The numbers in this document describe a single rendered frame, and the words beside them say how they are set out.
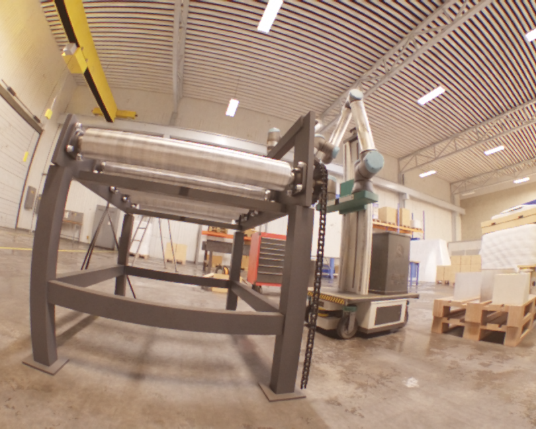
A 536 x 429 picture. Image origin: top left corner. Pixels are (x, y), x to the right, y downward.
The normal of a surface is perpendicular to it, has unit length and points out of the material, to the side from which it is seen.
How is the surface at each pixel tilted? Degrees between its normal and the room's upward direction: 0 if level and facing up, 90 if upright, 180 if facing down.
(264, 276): 90
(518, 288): 90
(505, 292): 90
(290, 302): 90
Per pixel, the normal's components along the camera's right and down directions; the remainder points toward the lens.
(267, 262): 0.31, -0.15
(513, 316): -0.94, -0.15
